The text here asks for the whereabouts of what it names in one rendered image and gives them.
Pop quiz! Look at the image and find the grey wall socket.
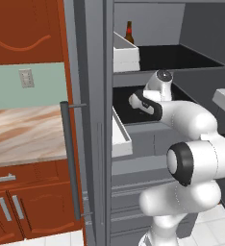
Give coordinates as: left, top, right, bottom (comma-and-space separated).
18, 67, 36, 89

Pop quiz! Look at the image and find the brown beer bottle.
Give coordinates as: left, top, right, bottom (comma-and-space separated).
124, 20, 135, 45

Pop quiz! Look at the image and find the red-brown drawer front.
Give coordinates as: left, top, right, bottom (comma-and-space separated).
0, 159, 71, 194

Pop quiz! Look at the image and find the silver cupboard door handle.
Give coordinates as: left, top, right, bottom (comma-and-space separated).
0, 196, 13, 223
11, 194, 25, 221

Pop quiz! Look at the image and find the grey fridge door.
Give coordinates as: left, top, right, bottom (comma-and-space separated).
63, 0, 115, 246

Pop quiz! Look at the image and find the grey fridge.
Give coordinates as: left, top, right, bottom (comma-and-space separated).
63, 0, 225, 246

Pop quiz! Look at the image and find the grey fridge drawer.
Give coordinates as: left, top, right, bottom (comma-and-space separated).
110, 159, 186, 246

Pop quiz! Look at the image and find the silver drawer handle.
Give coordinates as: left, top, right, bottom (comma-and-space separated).
0, 173, 17, 185

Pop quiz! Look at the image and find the red-brown wall cupboard door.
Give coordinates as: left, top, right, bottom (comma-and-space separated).
0, 0, 66, 66

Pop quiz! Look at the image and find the grey fridge door handle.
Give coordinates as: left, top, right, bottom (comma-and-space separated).
60, 100, 88, 222

